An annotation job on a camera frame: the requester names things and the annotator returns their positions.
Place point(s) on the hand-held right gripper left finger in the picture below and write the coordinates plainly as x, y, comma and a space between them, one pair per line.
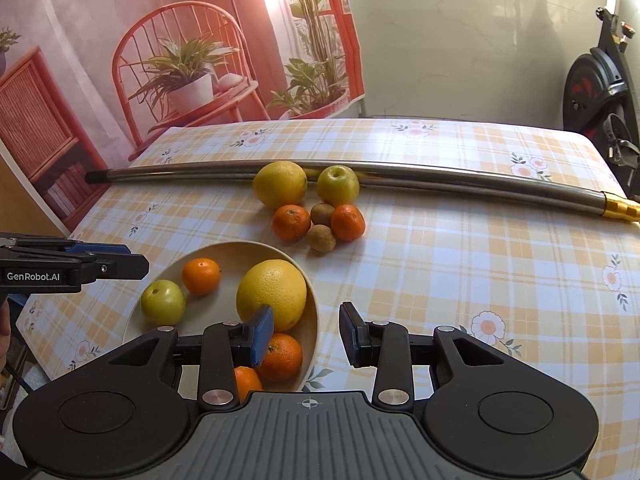
262, 332

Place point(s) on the yellow checked floral tablecloth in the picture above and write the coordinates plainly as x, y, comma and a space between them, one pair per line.
450, 270

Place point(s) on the orange tangerine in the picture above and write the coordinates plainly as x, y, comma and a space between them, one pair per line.
200, 276
282, 357
348, 222
246, 384
291, 222

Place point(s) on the green apple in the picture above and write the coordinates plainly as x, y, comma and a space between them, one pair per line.
162, 302
338, 185

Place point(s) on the beige round bowl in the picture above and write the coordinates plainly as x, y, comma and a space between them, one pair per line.
230, 260

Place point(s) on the long metal pole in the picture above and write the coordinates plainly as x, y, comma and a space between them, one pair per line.
450, 175

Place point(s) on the printed room scene backdrop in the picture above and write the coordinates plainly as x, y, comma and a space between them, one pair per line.
100, 20

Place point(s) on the black exercise bike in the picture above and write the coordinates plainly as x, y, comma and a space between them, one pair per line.
595, 85

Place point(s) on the brown kiwi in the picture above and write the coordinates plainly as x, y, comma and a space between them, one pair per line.
321, 238
322, 213

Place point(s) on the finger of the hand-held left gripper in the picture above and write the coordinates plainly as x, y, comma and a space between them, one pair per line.
95, 248
117, 266

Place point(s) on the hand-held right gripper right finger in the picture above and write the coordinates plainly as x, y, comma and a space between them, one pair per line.
350, 332

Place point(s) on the yellow grapefruit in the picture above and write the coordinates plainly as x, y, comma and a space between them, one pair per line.
272, 285
280, 185

